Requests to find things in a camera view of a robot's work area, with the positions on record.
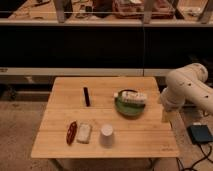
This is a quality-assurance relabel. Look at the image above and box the white upside-down paper cup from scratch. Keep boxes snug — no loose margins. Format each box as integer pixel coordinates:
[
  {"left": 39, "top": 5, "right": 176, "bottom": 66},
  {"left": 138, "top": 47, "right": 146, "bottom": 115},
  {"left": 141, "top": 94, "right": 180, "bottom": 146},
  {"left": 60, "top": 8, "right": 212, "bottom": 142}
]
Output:
[{"left": 100, "top": 124, "right": 114, "bottom": 147}]

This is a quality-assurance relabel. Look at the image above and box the wooden crate on shelf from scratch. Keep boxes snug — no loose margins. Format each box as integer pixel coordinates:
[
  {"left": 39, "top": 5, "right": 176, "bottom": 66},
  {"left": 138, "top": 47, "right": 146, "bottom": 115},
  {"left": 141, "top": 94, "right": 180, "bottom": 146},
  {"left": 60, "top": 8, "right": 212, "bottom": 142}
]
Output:
[{"left": 112, "top": 0, "right": 175, "bottom": 19}]

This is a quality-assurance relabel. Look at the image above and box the black rectangular bar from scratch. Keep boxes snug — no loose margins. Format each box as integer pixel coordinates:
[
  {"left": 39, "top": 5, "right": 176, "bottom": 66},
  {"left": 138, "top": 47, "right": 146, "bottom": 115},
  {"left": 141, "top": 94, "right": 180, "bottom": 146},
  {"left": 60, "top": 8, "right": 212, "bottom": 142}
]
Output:
[{"left": 83, "top": 87, "right": 90, "bottom": 107}]

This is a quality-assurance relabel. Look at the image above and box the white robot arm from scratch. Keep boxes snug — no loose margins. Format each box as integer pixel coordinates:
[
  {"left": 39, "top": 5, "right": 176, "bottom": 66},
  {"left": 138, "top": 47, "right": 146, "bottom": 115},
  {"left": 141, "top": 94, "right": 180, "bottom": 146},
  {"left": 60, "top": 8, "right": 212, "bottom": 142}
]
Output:
[{"left": 159, "top": 63, "right": 213, "bottom": 123}]

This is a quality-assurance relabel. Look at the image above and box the long metal shelf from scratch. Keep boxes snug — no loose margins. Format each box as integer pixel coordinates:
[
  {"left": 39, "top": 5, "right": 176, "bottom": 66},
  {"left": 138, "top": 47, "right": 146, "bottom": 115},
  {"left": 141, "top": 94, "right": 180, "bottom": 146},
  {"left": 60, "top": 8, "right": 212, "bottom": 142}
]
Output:
[{"left": 0, "top": 0, "right": 213, "bottom": 76}]

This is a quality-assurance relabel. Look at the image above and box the green plate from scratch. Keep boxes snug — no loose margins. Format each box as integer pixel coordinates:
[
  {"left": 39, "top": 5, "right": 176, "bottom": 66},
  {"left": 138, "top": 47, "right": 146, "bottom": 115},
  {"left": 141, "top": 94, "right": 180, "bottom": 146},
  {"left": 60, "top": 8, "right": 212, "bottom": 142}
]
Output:
[{"left": 114, "top": 89, "right": 147, "bottom": 117}]

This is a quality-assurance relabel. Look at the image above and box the black cable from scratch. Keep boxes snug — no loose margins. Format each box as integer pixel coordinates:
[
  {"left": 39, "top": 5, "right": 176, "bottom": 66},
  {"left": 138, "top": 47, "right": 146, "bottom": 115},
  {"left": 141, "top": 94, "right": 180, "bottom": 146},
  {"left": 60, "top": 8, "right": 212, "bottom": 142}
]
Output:
[{"left": 175, "top": 142, "right": 213, "bottom": 171}]

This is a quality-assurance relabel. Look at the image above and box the white wrapped sponge packet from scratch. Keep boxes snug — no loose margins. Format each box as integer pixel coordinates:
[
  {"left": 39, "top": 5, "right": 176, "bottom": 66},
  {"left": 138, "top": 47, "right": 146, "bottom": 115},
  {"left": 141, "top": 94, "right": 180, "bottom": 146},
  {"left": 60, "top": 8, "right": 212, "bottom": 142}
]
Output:
[{"left": 77, "top": 123, "right": 92, "bottom": 144}]

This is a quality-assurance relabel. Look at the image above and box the wooden table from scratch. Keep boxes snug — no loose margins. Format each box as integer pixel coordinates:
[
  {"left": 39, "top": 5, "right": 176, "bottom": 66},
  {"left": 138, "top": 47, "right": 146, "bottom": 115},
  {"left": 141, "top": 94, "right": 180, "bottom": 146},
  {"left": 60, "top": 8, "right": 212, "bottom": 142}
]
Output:
[{"left": 31, "top": 77, "right": 179, "bottom": 159}]

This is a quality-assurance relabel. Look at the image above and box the white packaged food item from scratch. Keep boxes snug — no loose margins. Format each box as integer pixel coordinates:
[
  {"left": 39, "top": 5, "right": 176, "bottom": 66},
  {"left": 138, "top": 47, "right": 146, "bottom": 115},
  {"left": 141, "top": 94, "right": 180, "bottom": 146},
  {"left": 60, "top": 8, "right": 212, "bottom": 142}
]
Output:
[{"left": 114, "top": 91, "right": 147, "bottom": 104}]

